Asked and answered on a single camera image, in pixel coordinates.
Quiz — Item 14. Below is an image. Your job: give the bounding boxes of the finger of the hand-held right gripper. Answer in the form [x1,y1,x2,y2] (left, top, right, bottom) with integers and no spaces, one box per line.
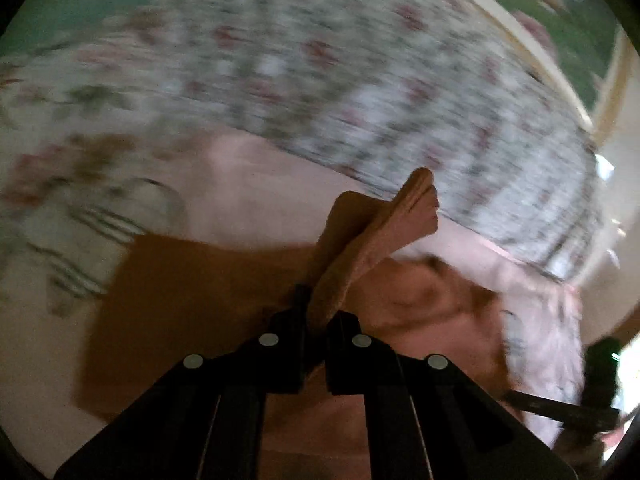
[504,390,621,432]

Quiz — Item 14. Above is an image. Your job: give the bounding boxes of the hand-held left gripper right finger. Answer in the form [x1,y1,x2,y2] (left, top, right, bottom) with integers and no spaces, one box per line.
[326,310,577,480]

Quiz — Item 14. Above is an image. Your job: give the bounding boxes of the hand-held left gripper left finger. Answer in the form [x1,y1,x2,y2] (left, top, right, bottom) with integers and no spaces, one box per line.
[54,284,312,480]

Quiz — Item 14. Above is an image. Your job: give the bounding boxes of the brown knit garment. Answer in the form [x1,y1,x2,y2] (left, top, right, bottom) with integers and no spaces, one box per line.
[75,167,521,457]

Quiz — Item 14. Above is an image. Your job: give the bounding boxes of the pink heart-print bed sheet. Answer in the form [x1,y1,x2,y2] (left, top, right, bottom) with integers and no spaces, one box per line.
[0,129,587,480]

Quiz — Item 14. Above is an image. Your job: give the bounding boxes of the white floral quilt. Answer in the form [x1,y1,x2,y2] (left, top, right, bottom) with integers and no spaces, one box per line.
[0,0,607,282]

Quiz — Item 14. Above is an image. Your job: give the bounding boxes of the green floral cloth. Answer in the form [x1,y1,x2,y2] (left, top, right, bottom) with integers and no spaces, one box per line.
[440,0,621,111]

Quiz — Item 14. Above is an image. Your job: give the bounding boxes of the teal floral sheet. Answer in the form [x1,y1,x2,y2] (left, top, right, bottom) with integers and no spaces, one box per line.
[0,0,193,58]

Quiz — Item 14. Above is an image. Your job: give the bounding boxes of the beige wooden frame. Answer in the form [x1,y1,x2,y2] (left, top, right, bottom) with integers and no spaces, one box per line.
[412,0,628,133]

